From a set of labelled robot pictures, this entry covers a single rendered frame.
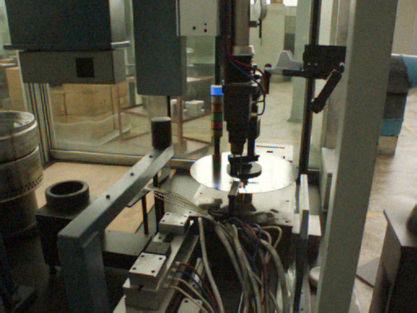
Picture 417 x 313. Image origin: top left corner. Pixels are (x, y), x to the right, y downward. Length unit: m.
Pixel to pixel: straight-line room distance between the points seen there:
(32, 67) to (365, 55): 0.88
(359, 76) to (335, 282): 0.25
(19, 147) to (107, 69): 0.37
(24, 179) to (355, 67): 1.00
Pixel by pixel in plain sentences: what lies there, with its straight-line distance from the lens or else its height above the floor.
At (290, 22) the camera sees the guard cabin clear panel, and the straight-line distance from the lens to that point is 1.50.
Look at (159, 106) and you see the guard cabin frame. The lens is 1.62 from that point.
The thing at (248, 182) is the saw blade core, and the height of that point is 0.95.
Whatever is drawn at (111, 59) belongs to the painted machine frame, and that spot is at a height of 1.29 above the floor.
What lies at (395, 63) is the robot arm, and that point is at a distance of 0.92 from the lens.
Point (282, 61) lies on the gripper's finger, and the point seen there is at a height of 1.29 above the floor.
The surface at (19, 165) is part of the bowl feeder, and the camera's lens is 1.18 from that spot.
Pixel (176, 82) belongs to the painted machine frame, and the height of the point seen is 1.25.
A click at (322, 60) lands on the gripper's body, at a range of 0.91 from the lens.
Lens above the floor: 1.37
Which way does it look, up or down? 20 degrees down
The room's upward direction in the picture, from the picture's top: straight up
